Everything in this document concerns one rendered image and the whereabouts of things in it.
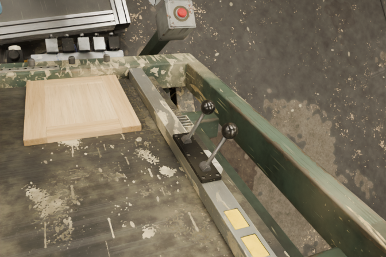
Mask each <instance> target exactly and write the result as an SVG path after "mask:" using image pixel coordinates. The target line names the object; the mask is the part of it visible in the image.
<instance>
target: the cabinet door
mask: <svg viewBox="0 0 386 257"><path fill-rule="evenodd" d="M133 131H141V123H140V121H139V120H138V117H137V115H136V113H135V112H134V110H133V108H132V106H131V104H130V102H129V100H128V98H127V96H126V95H125V93H124V91H123V89H122V87H121V85H120V83H119V81H118V79H117V77H116V75H106V76H90V77H76V78H67V79H52V80H37V81H27V82H26V100H25V120H24V139H23V141H24V146H30V145H39V144H43V143H52V142H60V141H68V140H73V139H82V138H89V137H98V136H103V135H111V134H119V133H128V132H133Z"/></svg>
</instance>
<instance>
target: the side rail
mask: <svg viewBox="0 0 386 257"><path fill-rule="evenodd" d="M186 88H187V89H188V90H189V91H190V92H191V93H192V94H193V95H194V96H195V97H196V98H197V100H198V101H199V102H200V103H202V102H203V101H204V100H212V101H213V102H214V103H215V111H214V114H215V115H216V116H217V117H218V118H219V124H220V125H221V126H223V125H224V124H225V123H227V122H232V123H234V124H236V125H237V127H238V134H237V136H236V137H235V138H233V139H234V140H235V142H236V143H237V144H238V145H239V146H240V148H241V149H242V150H243V151H244V152H245V153H246V154H247V155H248V156H249V157H250V158H251V160H252V161H253V162H254V163H255V164H256V165H257V166H258V167H259V168H260V169H261V170H262V172H263V173H264V174H265V175H266V176H267V177H268V178H269V179H270V180H271V181H272V182H273V184H274V185H275V186H276V187H277V188H278V190H279V191H281V192H282V194H283V195H284V196H285V197H286V198H287V199H288V200H289V202H290V203H291V204H292V205H293V206H294V207H295V208H296V209H297V210H298V211H299V212H300V214H301V215H302V216H303V217H304V218H305V219H306V220H307V221H308V222H309V223H310V224H311V226H312V227H313V228H314V229H315V230H316V231H317V233H319V234H320V235H321V237H322V238H323V239H324V240H325V241H326V242H327V244H328V245H329V246H330V247H331V248H334V247H338V248H340V249H341V250H342V252H343V253H344V254H345V255H346V256H347V257H386V221H385V220H384V219H382V218H381V217H380V216H379V215H378V214H377V213H376V212H374V211H373V210H372V209H371V208H370V207H368V206H367V205H366V204H365V203H364V202H363V201H361V200H360V199H359V198H358V197H357V196H356V195H355V194H353V193H352V192H351V191H350V190H349V189H348V188H347V187H345V186H344V185H343V184H342V183H340V182H339V181H338V180H337V179H336V178H335V177H333V176H332V175H331V174H330V173H329V172H328V171H327V170H325V169H324V168H323V167H322V166H321V165H320V164H319V163H317V162H316V161H315V160H314V159H312V158H311V157H310V156H309V155H308V154H307V153H306V152H304V151H303V150H302V149H301V148H300V147H299V146H298V145H296V144H295V143H294V142H293V141H291V140H290V139H289V138H288V137H287V136H286V135H284V134H283V133H282V132H281V131H280V130H279V129H278V128H276V127H275V126H274V125H273V124H272V123H271V122H270V121H268V120H267V119H266V118H265V117H263V116H262V115H261V114H260V113H259V112H258V111H256V110H255V109H254V108H253V107H252V106H251V105H250V104H248V103H247V102H246V101H245V100H243V98H242V97H240V96H239V95H238V94H237V93H235V92H234V91H233V90H232V89H231V88H230V87H229V86H227V85H226V84H225V83H224V82H223V81H222V80H221V79H219V78H218V77H217V76H216V75H214V74H213V73H212V72H211V71H210V70H209V69H207V68H206V67H205V66H204V65H203V64H202V63H201V62H190V63H187V71H186Z"/></svg>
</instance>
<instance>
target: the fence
mask: <svg viewBox="0 0 386 257"><path fill-rule="evenodd" d="M129 79H130V81H131V82H132V84H133V86H134V87H135V89H136V91H137V92H138V94H139V96H140V98H141V99H142V101H143V102H144V104H145V106H146V108H147V109H148V111H149V113H150V114H151V116H152V118H153V120H154V121H155V123H156V124H157V126H158V128H159V130H160V131H161V133H162V135H163V136H164V138H165V140H166V141H167V143H168V145H169V146H170V148H171V150H172V151H173V153H174V155H175V157H176V158H177V160H178V161H179V163H180V165H181V167H182V168H183V170H184V172H185V174H186V175H187V177H188V179H189V180H190V182H191V183H192V185H193V187H194V189H195V190H196V192H197V194H198V195H199V197H200V199H201V201H202V202H203V204H204V205H205V207H206V209H207V210H208V212H209V214H210V216H211V217H212V219H213V220H214V223H215V224H216V226H217V227H218V229H219V231H220V233H221V234H222V236H223V238H224V239H225V241H226V242H227V245H228V246H229V248H230V249H231V251H232V253H233V254H234V256H235V257H252V255H251V253H250V252H249V250H248V249H247V247H246V245H245V244H244V242H243V241H242V239H241V238H242V237H246V236H250V235H256V236H257V238H258V239H259V241H260V242H261V244H262V245H263V246H264V248H265V249H266V251H267V252H268V253H269V256H265V257H277V256H276V255H275V253H274V252H273V251H272V249H271V248H270V246H269V245H268V244H267V242H266V241H265V240H264V238H263V237H262V236H261V234H260V233H259V231H258V230H257V228H256V227H255V226H254V224H253V223H252V222H251V220H250V218H248V216H247V214H246V213H245V212H244V210H243V209H242V208H241V206H240V205H239V203H238V202H237V200H236V199H235V198H234V196H233V195H232V194H231V192H230V191H229V190H228V188H227V187H226V185H225V184H224V183H223V181H222V180H218V181H213V182H207V183H204V184H202V183H201V182H200V181H199V179H198V177H197V176H196V174H195V173H194V171H193V169H192V168H191V166H190V164H189V163H188V162H187V160H186V158H185V157H184V155H183V153H182V152H181V151H180V149H179V147H178V146H177V144H176V142H175V141H174V140H173V135H174V134H181V133H187V131H186V130H185V128H184V127H183V125H182V124H181V123H180V121H179V120H178V118H177V117H176V116H175V114H174V113H173V112H172V110H171V109H170V107H169V106H168V105H167V103H166V102H165V100H164V99H163V97H162V96H161V95H160V93H159V92H158V90H157V89H156V88H155V86H154V85H153V84H152V82H151V81H150V80H149V78H148V77H147V75H146V74H145V72H144V71H143V70H142V68H130V69H129ZM233 209H238V211H239V212H240V214H241V215H242V217H243V218H244V219H245V221H246V222H247V224H248V225H249V227H245V228H241V229H237V230H235V229H234V227H233V226H232V224H231V222H230V221H229V219H228V218H227V216H226V215H225V213H224V212H225V211H230V210H233Z"/></svg>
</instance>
